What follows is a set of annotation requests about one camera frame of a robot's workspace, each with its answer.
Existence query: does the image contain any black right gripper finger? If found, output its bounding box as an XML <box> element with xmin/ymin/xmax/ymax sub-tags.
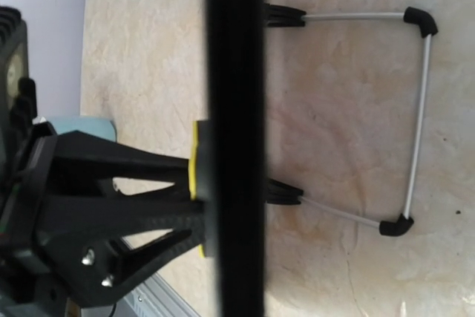
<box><xmin>48</xmin><ymin>131</ymin><xmax>190</xmax><ymax>197</ymax></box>

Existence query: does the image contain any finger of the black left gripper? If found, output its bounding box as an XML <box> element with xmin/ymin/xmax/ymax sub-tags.
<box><xmin>35</xmin><ymin>197</ymin><xmax>204</xmax><ymax>307</ymax></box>

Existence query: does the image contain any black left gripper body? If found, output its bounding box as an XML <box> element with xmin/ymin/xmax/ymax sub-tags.
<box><xmin>1</xmin><ymin>123</ymin><xmax>73</xmax><ymax>316</ymax></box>

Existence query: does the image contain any yellow bone-shaped eraser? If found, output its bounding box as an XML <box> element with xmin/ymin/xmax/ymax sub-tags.
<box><xmin>188</xmin><ymin>120</ymin><xmax>214</xmax><ymax>258</ymax></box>

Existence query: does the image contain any white whiteboard black frame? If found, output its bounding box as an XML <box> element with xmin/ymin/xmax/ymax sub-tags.
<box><xmin>206</xmin><ymin>0</ymin><xmax>266</xmax><ymax>316</ymax></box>

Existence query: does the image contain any metal whiteboard stand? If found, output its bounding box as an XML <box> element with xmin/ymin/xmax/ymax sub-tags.
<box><xmin>263</xmin><ymin>3</ymin><xmax>439</xmax><ymax>238</ymax></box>

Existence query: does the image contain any light blue mug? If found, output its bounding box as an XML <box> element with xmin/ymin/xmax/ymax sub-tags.
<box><xmin>45</xmin><ymin>116</ymin><xmax>117</xmax><ymax>142</ymax></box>

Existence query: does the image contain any front aluminium rail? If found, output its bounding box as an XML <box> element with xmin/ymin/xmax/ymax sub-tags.
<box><xmin>113</xmin><ymin>275</ymin><xmax>199</xmax><ymax>317</ymax></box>

